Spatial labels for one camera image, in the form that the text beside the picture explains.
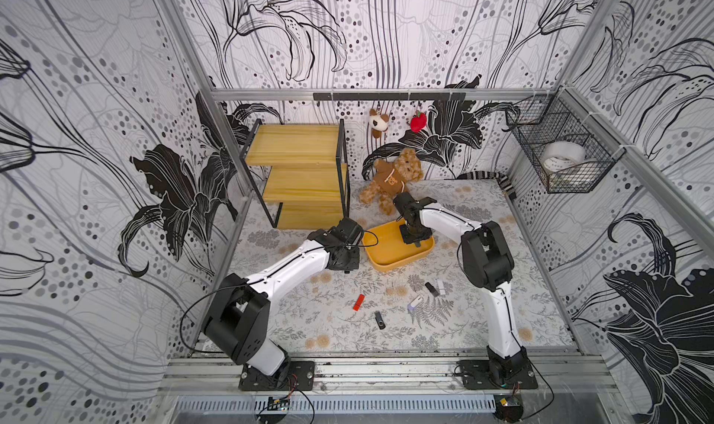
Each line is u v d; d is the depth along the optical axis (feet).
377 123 3.05
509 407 2.26
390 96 2.97
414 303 2.82
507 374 2.06
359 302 2.83
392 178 3.54
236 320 1.41
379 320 2.69
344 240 2.16
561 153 2.35
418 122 3.13
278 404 2.35
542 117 3.14
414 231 2.55
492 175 3.88
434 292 2.89
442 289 2.91
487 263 1.88
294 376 2.40
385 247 3.26
